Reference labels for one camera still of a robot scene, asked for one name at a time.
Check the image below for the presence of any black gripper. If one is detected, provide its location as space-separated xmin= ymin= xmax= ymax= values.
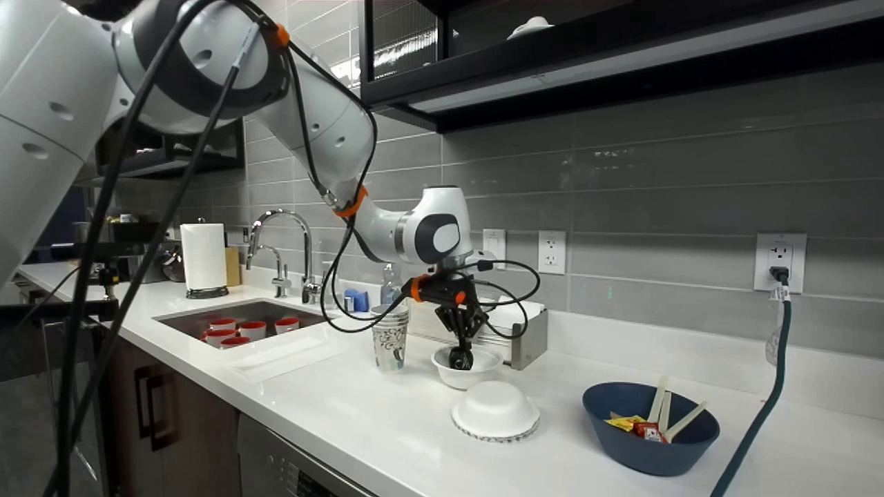
xmin=428 ymin=274 xmax=493 ymax=374

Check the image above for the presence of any upturned white ribbed bowl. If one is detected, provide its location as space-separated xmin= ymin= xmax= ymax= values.
xmin=451 ymin=379 xmax=545 ymax=441

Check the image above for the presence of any yellow small object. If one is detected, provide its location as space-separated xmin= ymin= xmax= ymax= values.
xmin=603 ymin=411 xmax=648 ymax=436

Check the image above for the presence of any blue bowl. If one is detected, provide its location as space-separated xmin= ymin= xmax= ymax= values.
xmin=581 ymin=381 xmax=725 ymax=479

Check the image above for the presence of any white napkin stack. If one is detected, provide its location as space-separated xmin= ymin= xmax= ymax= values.
xmin=406 ymin=298 xmax=509 ymax=346

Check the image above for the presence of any metal napkin dispenser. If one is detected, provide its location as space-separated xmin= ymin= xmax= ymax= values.
xmin=493 ymin=302 xmax=554 ymax=374

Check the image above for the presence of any patterned paper cup stack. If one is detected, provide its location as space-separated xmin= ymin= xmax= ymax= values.
xmin=371 ymin=306 xmax=415 ymax=377

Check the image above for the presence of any blue cup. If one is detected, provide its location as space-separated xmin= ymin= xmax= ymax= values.
xmin=344 ymin=284 xmax=373 ymax=319

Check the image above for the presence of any white plastic utensil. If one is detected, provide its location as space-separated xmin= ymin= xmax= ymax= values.
xmin=664 ymin=400 xmax=710 ymax=444
xmin=648 ymin=377 xmax=674 ymax=428

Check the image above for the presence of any steel dishwasher front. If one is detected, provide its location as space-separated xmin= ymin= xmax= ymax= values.
xmin=236 ymin=411 xmax=375 ymax=497

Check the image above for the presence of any chrome faucet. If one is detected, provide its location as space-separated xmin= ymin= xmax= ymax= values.
xmin=240 ymin=208 xmax=320 ymax=306

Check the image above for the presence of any brown lower cabinet door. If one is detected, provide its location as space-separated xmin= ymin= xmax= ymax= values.
xmin=96 ymin=338 xmax=243 ymax=497

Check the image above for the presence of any white paper towel roll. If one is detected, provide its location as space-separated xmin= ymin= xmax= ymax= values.
xmin=177 ymin=222 xmax=233 ymax=302

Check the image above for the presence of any steel sink basin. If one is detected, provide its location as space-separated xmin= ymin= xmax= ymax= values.
xmin=153 ymin=297 xmax=331 ymax=353

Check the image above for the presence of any black upper cabinet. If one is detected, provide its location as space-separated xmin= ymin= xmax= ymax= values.
xmin=359 ymin=0 xmax=884 ymax=134

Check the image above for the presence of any under cabinet light strip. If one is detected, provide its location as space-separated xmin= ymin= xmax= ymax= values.
xmin=433 ymin=0 xmax=884 ymax=120

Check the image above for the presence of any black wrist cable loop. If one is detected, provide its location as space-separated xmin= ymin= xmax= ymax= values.
xmin=275 ymin=25 xmax=547 ymax=342

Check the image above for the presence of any dark power cable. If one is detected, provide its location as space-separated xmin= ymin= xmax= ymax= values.
xmin=708 ymin=266 xmax=795 ymax=497

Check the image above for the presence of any white cable tag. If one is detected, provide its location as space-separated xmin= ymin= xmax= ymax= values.
xmin=764 ymin=314 xmax=784 ymax=368

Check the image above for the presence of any black cabinet handle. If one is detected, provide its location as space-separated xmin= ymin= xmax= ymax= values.
xmin=132 ymin=366 xmax=179 ymax=453

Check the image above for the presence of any white wall outlet with plug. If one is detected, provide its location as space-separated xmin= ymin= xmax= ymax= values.
xmin=752 ymin=233 xmax=809 ymax=297

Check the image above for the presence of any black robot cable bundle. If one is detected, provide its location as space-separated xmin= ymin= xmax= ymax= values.
xmin=43 ymin=0 xmax=291 ymax=497

